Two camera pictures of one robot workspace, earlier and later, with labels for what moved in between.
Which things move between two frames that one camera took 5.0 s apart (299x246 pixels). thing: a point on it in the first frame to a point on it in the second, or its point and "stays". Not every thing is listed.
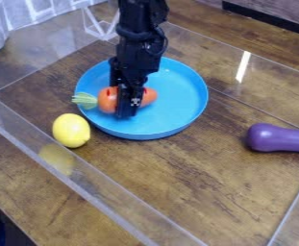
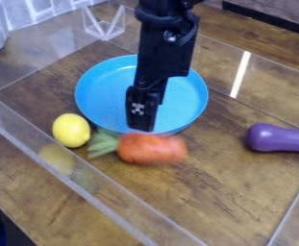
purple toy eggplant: [266, 137] stays
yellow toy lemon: [71, 130] stays
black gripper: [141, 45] to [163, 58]
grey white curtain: [7, 14] stays
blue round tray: [181, 105] stays
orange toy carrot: [109, 99] to [139, 148]
